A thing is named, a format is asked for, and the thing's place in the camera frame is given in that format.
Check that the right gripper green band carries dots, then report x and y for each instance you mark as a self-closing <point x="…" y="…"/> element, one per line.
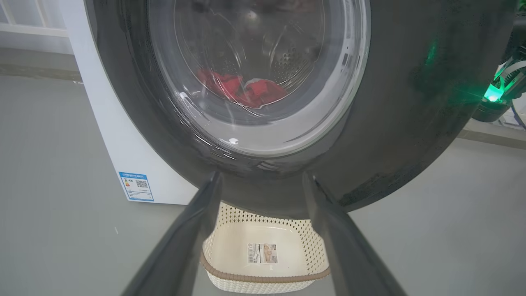
<point x="493" y="109"/>

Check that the white washing machine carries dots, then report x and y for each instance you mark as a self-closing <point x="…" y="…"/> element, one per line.
<point x="123" y="135"/>

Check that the white garment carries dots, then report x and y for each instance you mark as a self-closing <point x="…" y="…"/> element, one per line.
<point x="254" y="81"/>

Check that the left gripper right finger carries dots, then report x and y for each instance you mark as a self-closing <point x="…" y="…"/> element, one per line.
<point x="349" y="255"/>

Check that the blue energy label sticker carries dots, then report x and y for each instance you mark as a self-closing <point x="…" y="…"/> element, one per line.
<point x="136" y="187"/>

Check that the red garment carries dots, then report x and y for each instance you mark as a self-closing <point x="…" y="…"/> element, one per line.
<point x="220" y="84"/>
<point x="265" y="93"/>

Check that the dark round washing machine door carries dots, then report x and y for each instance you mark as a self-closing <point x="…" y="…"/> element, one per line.
<point x="411" y="123"/>

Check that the paper label inside basket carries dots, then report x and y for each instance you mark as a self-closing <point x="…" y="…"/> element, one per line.
<point x="263" y="253"/>

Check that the white window frame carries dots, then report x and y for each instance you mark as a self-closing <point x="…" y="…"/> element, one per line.
<point x="37" y="29"/>

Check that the cream perforated laundry basket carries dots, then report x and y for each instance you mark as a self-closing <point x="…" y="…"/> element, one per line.
<point x="234" y="255"/>

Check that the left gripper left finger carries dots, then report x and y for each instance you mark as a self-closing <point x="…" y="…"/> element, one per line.
<point x="176" y="255"/>

